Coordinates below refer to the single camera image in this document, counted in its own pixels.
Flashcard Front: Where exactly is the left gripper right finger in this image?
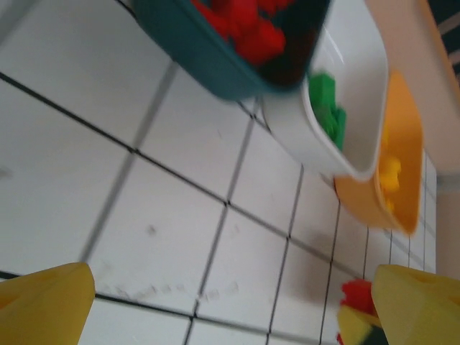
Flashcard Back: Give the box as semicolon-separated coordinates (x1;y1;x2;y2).
336;264;460;345

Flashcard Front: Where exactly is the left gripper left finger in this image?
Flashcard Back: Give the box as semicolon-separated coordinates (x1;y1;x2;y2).
0;262;96;345

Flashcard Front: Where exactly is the green lego brick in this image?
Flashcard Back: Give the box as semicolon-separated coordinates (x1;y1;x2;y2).
316;103;349;150
308;73;339;119

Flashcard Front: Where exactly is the orange plastic container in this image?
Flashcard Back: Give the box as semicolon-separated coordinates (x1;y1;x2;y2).
333;70;423;234

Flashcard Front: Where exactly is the white plastic container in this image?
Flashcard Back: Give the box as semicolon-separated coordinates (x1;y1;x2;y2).
260;24;391;180

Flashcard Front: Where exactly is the teal plastic container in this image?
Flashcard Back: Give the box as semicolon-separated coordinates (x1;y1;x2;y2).
131;0;331;101

